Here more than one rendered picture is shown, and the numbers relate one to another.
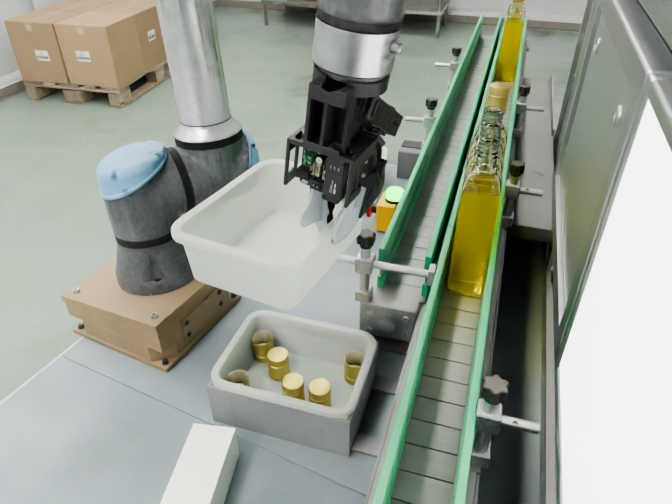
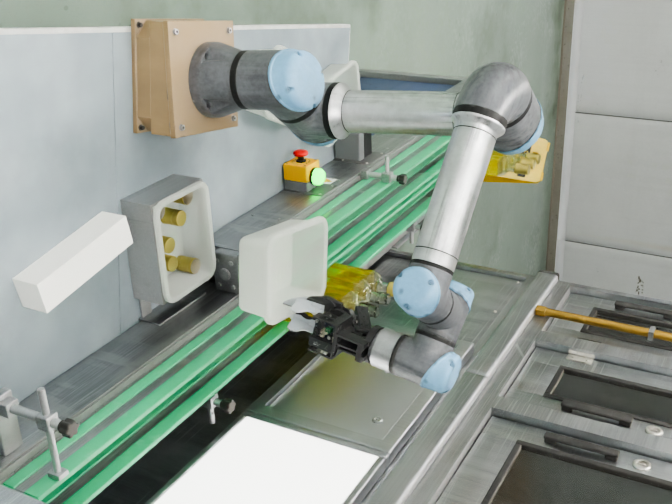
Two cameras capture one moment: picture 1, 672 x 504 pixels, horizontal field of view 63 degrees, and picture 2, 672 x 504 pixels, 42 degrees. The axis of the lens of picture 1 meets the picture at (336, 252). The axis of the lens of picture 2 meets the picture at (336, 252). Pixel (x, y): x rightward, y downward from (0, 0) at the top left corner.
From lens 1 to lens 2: 1.30 m
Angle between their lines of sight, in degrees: 39
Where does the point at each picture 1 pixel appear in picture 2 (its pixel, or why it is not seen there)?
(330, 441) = (142, 288)
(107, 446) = (77, 151)
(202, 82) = (376, 129)
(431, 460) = not seen: hidden behind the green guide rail
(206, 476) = (105, 257)
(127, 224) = (250, 91)
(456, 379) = not seen: hidden behind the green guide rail
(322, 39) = (385, 348)
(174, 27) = (412, 119)
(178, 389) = (127, 154)
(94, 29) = not seen: outside the picture
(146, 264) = (219, 99)
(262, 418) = (139, 242)
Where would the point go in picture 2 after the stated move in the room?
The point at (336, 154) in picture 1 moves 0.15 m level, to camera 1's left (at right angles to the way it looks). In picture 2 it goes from (333, 351) to (317, 291)
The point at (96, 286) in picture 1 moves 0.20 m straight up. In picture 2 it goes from (183, 42) to (271, 49)
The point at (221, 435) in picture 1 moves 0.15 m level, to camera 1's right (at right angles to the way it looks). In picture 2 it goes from (126, 239) to (150, 296)
